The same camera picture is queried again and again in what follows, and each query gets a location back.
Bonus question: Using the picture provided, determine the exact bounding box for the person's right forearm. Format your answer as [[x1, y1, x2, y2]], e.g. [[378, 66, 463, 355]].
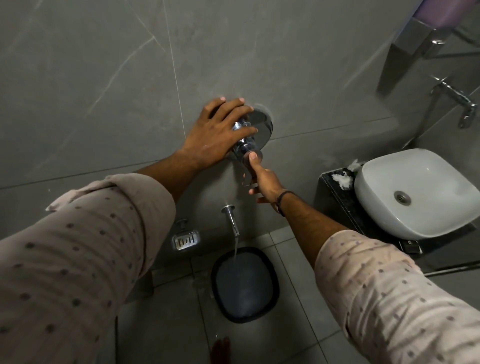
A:
[[278, 192, 352, 270]]

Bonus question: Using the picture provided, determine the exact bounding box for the chrome soap dish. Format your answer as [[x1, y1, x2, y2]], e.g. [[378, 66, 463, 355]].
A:
[[171, 219, 202, 251]]

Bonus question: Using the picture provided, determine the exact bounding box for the large white tissue wad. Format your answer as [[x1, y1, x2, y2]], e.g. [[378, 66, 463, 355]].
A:
[[331, 172, 355, 191]]

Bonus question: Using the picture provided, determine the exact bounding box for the person's right hand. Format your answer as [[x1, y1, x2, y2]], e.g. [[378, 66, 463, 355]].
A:
[[247, 150, 288, 205]]

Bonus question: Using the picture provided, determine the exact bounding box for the chrome dispenser holder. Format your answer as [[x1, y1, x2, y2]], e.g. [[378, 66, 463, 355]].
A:
[[389, 18, 457, 69]]

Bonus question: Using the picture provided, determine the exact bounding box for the black stone counter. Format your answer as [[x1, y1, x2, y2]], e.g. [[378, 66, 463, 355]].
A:
[[314, 164, 478, 271]]

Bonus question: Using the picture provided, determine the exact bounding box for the chrome wall mixer valve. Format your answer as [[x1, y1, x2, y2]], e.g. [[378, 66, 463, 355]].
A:
[[231, 108, 275, 188]]

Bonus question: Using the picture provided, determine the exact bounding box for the dotted beige shirt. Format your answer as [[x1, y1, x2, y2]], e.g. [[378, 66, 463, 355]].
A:
[[0, 173, 480, 364]]

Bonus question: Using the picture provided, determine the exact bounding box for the person's left hand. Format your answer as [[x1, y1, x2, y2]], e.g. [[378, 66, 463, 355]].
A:
[[177, 97, 259, 170]]

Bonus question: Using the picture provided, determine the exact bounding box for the black wrist thread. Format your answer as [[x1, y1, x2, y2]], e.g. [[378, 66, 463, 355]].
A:
[[272, 190, 296, 218]]

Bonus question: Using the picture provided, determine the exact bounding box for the white wash basin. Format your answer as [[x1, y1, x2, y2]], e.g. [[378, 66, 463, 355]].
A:
[[354, 148, 478, 241]]

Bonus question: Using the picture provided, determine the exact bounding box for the person's left forearm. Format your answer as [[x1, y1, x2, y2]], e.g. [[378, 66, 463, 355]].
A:
[[134, 148, 199, 205]]

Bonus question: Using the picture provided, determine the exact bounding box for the dark plastic bucket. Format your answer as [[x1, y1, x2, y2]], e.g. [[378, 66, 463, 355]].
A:
[[210, 246, 281, 325]]

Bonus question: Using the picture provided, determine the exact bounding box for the chrome wall spout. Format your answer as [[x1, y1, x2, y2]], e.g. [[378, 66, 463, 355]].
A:
[[221, 204, 241, 238]]

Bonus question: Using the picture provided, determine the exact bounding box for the chrome basin tap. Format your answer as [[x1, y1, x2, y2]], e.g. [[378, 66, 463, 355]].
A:
[[429, 76, 478, 130]]

